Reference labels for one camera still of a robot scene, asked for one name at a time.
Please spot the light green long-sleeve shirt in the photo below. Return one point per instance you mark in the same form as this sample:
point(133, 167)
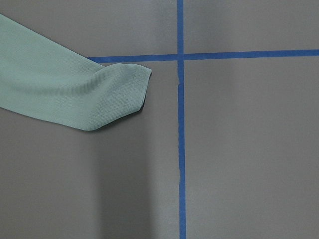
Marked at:
point(44, 80)

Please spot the blue tape line lengthwise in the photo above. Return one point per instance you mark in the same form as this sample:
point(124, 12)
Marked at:
point(181, 131)

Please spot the blue tape line crosswise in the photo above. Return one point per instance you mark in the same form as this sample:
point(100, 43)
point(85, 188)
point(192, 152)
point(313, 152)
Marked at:
point(206, 56)

